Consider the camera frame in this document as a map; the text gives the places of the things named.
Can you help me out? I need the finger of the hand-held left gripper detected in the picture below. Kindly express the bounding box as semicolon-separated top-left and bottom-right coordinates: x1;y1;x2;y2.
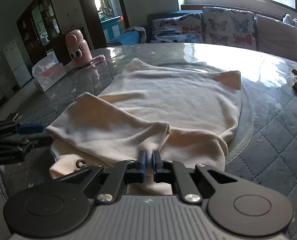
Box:
0;114;44;137
20;135;53;153

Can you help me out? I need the square butterfly print cushion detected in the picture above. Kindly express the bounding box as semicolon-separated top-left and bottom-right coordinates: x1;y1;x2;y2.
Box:
202;6;255;46

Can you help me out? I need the white pink tissue box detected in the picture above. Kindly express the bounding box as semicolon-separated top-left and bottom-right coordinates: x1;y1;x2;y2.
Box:
32;55;67;92

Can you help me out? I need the blue cloth pile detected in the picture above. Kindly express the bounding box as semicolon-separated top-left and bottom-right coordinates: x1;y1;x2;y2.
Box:
123;26;147;44

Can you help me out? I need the plain beige cushion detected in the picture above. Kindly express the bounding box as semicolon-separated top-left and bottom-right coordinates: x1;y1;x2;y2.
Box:
255;14;297;62

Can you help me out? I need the cream garment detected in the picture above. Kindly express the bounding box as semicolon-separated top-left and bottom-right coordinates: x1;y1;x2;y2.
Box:
46;58;242;196

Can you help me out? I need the pink cartoon-face bottle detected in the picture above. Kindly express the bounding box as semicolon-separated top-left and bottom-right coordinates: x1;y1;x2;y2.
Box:
65;29;92;68

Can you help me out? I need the dark wooden glass cabinet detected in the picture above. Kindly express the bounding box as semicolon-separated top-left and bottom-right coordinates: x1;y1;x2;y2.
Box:
16;0;64;57

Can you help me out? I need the wide butterfly print cushion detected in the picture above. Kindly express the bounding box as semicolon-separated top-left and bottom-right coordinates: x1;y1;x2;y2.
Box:
150;14;204;43

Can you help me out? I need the white plush toy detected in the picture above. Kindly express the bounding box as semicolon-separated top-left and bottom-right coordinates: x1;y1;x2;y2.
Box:
283;14;297;33

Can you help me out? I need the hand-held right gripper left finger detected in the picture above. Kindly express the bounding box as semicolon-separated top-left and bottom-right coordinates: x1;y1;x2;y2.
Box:
60;150;147;205

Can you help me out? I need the blue white cabinet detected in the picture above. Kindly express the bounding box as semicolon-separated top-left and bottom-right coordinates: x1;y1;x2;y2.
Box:
101;16;125;41

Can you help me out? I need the small pink cloth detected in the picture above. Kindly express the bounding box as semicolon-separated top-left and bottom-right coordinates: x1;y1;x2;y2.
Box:
88;54;106;67

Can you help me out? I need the dark wooden door frame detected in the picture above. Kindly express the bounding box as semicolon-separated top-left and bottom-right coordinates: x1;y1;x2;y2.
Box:
75;0;127;48

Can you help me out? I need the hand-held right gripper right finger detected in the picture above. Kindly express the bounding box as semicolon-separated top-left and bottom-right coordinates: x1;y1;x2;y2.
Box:
152;150;240;203

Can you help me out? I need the white fridge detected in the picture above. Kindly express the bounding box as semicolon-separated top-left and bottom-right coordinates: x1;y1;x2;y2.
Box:
3;39;33;87

